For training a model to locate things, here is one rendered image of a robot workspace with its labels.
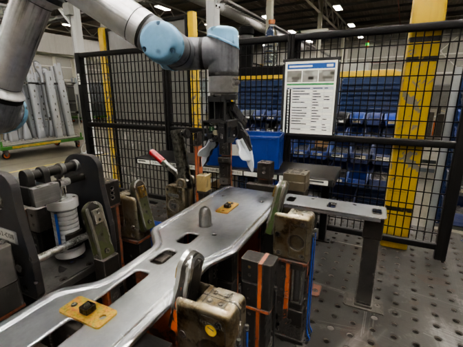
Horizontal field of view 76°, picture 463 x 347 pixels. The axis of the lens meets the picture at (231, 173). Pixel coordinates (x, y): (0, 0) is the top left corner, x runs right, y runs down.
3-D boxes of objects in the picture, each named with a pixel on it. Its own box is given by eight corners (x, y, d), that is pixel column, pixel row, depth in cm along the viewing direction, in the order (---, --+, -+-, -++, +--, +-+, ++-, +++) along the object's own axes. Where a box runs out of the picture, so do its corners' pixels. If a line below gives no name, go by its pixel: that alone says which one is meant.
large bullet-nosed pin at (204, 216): (207, 234, 72) (207, 208, 70) (196, 231, 73) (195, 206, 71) (213, 229, 74) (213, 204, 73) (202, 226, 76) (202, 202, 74)
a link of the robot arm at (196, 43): (149, 31, 66) (198, 29, 64) (165, 40, 76) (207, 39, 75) (151, 68, 68) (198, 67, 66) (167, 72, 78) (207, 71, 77)
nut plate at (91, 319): (119, 312, 44) (118, 306, 43) (98, 330, 40) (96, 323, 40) (79, 296, 47) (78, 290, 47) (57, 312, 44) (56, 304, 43)
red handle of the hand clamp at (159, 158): (184, 182, 86) (147, 149, 89) (182, 187, 87) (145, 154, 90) (193, 178, 90) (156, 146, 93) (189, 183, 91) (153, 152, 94)
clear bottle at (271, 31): (275, 67, 130) (276, 17, 125) (261, 67, 132) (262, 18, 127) (279, 68, 135) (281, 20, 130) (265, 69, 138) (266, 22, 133)
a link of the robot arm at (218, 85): (217, 77, 78) (245, 76, 75) (217, 95, 79) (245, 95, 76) (202, 76, 72) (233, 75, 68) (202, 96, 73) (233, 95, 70)
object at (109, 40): (210, 226, 305) (206, 12, 254) (202, 232, 293) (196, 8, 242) (120, 204, 369) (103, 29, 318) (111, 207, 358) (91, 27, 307)
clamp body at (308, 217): (306, 355, 72) (317, 224, 63) (260, 339, 77) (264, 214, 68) (313, 330, 80) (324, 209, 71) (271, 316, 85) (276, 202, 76)
